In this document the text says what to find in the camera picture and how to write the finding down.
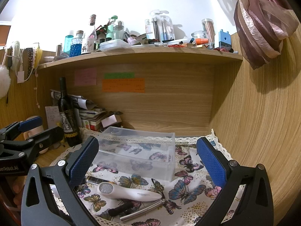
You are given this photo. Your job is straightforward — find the white handheld device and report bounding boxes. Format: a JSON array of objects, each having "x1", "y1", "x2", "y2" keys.
[{"x1": 97, "y1": 182, "x2": 162, "y2": 202}]

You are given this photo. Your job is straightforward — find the silver metal tool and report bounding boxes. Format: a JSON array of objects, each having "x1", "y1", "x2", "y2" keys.
[{"x1": 120, "y1": 199, "x2": 166, "y2": 222}]

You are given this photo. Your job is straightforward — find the pink tape roll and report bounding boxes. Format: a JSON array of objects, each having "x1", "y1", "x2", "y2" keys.
[{"x1": 22, "y1": 115, "x2": 50, "y2": 155}]

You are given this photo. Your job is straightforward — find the white paper note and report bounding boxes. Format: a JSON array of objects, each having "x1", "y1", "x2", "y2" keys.
[{"x1": 45, "y1": 106, "x2": 61, "y2": 128}]

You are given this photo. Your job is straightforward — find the dark wine bottle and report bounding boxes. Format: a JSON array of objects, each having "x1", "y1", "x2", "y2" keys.
[{"x1": 58, "y1": 77, "x2": 82, "y2": 147}]

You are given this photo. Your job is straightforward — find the white fluffy pompom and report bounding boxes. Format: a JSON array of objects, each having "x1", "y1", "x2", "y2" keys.
[{"x1": 0, "y1": 65, "x2": 11, "y2": 98}]

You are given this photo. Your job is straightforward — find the stack of books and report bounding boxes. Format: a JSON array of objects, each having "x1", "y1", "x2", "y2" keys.
[{"x1": 68, "y1": 94, "x2": 106, "y2": 131}]

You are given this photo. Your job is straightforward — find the butterfly print cloth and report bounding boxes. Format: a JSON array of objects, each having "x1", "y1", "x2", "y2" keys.
[{"x1": 49, "y1": 128, "x2": 246, "y2": 226}]

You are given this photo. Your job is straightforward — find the small white pink box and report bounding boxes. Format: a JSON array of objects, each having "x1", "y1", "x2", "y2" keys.
[{"x1": 101, "y1": 114, "x2": 122, "y2": 128}]

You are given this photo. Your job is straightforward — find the pink sticky note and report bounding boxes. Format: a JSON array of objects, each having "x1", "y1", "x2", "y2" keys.
[{"x1": 74, "y1": 68, "x2": 97, "y2": 86}]

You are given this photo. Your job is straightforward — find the black cylindrical stick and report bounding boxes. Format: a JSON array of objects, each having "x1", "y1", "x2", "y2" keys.
[{"x1": 108, "y1": 201, "x2": 134, "y2": 217}]

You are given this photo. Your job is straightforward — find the green sticky note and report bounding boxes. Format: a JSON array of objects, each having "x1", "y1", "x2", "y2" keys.
[{"x1": 104, "y1": 72, "x2": 135, "y2": 80}]

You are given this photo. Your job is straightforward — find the teal bottle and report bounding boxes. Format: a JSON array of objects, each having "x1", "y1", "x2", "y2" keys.
[{"x1": 63, "y1": 30, "x2": 74, "y2": 55}]

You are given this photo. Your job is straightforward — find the blue beads bottle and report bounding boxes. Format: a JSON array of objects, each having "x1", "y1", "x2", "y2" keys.
[{"x1": 69, "y1": 30, "x2": 84, "y2": 57}]

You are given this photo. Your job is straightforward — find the clear plastic storage box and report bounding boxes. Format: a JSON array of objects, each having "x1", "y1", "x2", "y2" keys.
[{"x1": 93, "y1": 127, "x2": 176, "y2": 181}]

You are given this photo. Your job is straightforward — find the orange sticky note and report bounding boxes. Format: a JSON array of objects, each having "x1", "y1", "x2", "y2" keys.
[{"x1": 102, "y1": 78, "x2": 145, "y2": 93}]

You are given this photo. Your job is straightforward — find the cork top glass bottle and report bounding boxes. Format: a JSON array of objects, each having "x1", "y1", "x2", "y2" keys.
[{"x1": 86, "y1": 14, "x2": 97, "y2": 52}]

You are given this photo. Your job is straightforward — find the clear flat plastic container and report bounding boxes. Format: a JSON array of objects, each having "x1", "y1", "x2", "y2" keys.
[{"x1": 100, "y1": 39, "x2": 131, "y2": 52}]

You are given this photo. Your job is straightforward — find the green cap glass bottle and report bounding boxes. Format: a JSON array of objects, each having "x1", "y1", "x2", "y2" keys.
[{"x1": 106, "y1": 15, "x2": 118, "y2": 41}]

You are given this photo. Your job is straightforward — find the blue plastic block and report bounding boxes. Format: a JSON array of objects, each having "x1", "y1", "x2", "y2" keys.
[{"x1": 218, "y1": 29, "x2": 232, "y2": 50}]

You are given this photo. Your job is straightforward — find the orange capped marker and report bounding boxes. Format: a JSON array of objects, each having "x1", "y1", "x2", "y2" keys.
[{"x1": 191, "y1": 38, "x2": 209, "y2": 45}]

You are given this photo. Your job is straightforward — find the clear brush holder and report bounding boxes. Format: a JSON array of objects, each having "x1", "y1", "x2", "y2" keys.
[{"x1": 151, "y1": 10, "x2": 175, "y2": 42}]

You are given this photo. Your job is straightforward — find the tall glitter tube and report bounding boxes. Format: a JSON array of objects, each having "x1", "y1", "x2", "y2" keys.
[{"x1": 201, "y1": 18, "x2": 215, "y2": 49}]

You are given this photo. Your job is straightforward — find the pink sheer curtain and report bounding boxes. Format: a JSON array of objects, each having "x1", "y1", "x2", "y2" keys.
[{"x1": 234, "y1": 0, "x2": 299, "y2": 69}]

